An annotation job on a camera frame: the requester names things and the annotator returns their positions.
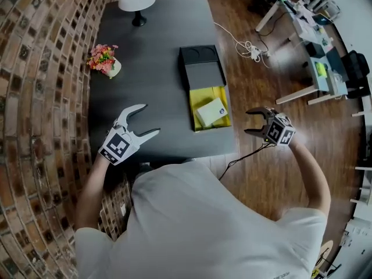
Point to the black box device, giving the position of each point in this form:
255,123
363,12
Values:
314,50

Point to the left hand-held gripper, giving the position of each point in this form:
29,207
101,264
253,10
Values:
119,147

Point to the white office desk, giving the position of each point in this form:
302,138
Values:
334,83

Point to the person's left forearm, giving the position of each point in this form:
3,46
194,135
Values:
91,190

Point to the white pot of pink flowers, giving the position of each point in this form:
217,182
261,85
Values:
104,60

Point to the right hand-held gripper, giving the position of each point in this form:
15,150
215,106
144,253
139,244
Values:
279,131

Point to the white cabinet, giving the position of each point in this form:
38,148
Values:
359,234

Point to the open laptop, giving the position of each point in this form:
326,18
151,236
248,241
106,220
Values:
321,19

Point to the person's right forearm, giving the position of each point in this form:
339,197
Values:
315,185

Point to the yellow-green item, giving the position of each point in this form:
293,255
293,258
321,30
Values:
321,69

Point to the black box with yellow lining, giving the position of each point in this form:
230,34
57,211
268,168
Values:
203,74

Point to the white wall socket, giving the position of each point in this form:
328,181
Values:
123,210

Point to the white small box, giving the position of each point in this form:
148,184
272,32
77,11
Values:
210,112

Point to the round wooden stool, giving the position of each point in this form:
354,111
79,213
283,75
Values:
327,253

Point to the person's white shirt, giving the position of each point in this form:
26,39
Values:
197,225

